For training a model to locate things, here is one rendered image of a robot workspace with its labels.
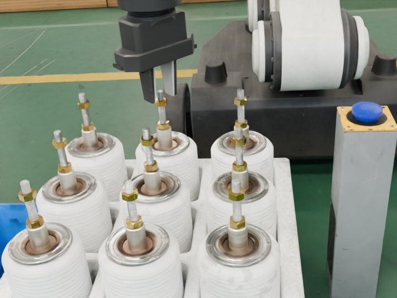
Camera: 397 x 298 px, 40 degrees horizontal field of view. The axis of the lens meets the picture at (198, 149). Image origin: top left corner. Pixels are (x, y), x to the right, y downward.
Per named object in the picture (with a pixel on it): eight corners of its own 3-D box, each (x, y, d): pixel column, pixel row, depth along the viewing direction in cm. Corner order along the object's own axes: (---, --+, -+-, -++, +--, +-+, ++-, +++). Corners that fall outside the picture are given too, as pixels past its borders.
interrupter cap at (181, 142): (197, 152, 82) (196, 148, 81) (149, 163, 80) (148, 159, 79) (181, 130, 88) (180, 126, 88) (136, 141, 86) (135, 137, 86)
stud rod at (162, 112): (162, 138, 82) (157, 93, 79) (160, 135, 83) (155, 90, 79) (168, 136, 83) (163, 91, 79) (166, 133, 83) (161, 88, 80)
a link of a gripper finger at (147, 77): (146, 97, 80) (141, 58, 77) (159, 103, 78) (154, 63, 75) (137, 101, 79) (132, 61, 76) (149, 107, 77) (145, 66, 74)
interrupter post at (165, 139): (175, 148, 83) (173, 129, 81) (160, 151, 82) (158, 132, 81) (171, 141, 85) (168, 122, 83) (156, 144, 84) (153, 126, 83)
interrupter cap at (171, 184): (177, 206, 70) (176, 201, 70) (120, 206, 71) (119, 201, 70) (184, 174, 76) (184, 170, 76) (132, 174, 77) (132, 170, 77)
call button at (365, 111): (348, 113, 76) (350, 100, 75) (378, 113, 75) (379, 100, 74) (353, 127, 72) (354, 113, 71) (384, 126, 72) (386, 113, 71)
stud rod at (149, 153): (156, 176, 73) (150, 126, 69) (155, 180, 72) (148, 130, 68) (149, 175, 73) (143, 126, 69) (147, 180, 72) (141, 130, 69)
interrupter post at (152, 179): (160, 194, 72) (158, 174, 71) (143, 194, 73) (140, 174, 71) (163, 184, 75) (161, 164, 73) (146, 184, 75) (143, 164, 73)
